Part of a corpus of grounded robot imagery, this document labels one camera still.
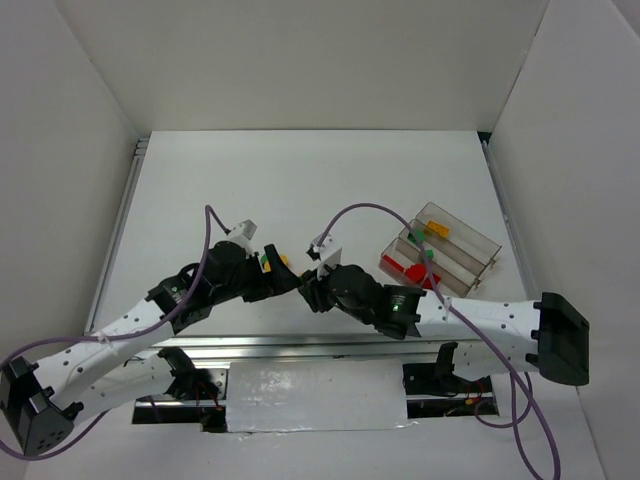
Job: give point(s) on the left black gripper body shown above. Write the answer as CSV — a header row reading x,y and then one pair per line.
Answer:
x,y
265,279

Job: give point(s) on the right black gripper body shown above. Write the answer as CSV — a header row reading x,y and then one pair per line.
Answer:
x,y
316,292

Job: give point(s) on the red rounded lego piece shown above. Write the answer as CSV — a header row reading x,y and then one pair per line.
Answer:
x,y
417,275

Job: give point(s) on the yellow long lego brick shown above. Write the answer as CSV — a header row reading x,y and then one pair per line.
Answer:
x,y
438,229

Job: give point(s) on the red square lego brick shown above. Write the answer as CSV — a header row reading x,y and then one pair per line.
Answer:
x,y
389,264

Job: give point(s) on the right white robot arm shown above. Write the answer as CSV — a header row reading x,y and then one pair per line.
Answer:
x,y
478,338

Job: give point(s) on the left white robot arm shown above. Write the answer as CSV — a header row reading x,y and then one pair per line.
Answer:
x,y
43,401

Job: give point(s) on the yellow rounded lego piece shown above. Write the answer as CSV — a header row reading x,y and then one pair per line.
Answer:
x,y
283,259

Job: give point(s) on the white taped cover panel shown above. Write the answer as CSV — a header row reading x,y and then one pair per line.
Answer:
x,y
339,395

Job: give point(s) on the clear three-slot container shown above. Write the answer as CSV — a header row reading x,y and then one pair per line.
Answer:
x,y
460,260

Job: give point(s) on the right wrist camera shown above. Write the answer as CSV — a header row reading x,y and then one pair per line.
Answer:
x,y
326,252

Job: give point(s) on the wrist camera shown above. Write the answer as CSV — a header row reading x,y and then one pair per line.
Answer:
x,y
242,235
326,252

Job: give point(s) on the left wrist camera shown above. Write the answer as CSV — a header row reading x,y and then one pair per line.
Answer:
x,y
242,235

